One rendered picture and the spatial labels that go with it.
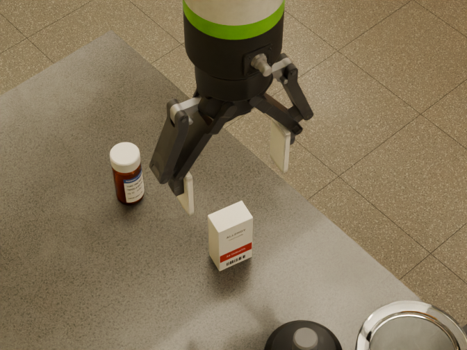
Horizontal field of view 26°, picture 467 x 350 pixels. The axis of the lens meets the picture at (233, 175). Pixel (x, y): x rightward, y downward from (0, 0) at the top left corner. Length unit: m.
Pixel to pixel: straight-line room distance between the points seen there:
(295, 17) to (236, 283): 1.72
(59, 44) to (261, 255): 1.67
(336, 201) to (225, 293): 1.26
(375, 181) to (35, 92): 1.25
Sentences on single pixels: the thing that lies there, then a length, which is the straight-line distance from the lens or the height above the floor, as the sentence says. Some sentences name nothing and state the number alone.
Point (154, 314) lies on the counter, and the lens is 1.24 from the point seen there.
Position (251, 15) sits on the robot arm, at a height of 1.42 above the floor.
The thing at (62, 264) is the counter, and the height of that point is 0.94.
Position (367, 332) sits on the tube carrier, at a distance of 0.98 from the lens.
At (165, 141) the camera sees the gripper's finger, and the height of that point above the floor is 1.23.
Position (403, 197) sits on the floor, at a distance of 2.52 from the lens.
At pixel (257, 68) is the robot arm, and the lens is 0.92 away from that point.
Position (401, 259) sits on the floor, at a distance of 2.42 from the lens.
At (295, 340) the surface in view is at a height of 1.01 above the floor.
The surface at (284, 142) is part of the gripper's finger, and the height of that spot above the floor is 1.17.
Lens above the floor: 2.03
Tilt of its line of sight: 53 degrees down
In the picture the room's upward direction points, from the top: straight up
